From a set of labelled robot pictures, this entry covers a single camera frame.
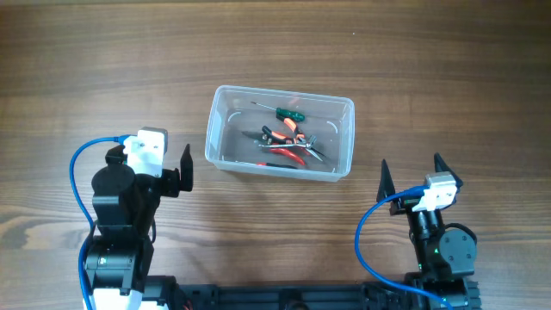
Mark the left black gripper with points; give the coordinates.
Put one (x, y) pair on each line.
(170, 176)

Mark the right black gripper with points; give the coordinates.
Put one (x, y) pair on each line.
(386, 185)

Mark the black red screwdriver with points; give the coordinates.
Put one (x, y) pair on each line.
(273, 165)

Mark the clear plastic container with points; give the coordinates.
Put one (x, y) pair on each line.
(330, 118)

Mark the red handled snips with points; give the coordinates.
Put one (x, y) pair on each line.
(259, 138)

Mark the green handled screwdriver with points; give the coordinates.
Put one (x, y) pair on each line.
(282, 113)

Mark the orange black pliers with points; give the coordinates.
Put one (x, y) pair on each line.
(296, 133)

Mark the silver L-shaped wrench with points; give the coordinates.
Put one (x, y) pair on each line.
(306, 143)

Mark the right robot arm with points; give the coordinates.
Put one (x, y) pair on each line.
(446, 253)

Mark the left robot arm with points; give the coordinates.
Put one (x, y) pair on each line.
(116, 256)

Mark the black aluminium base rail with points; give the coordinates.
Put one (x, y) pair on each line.
(301, 296)

